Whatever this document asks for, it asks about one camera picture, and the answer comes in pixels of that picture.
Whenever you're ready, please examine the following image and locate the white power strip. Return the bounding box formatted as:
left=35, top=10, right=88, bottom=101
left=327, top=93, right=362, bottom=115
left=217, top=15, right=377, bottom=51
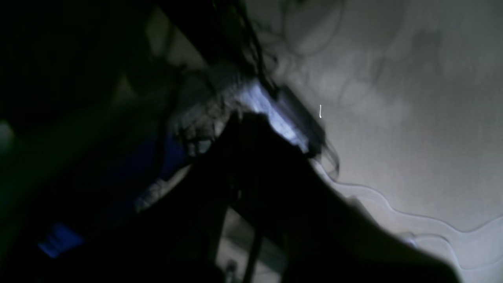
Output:
left=222, top=79, right=326, bottom=156

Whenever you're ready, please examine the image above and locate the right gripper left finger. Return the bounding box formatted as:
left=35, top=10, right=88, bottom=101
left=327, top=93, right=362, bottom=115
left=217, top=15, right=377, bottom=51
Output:
left=42, top=113, right=240, bottom=283

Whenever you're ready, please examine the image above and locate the white floor cable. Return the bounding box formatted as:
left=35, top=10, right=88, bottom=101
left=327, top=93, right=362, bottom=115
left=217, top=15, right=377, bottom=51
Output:
left=310, top=157, right=503, bottom=272

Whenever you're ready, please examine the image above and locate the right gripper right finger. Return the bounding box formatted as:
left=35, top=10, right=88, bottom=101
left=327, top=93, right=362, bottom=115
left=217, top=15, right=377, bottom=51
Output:
left=244, top=114, right=459, bottom=283

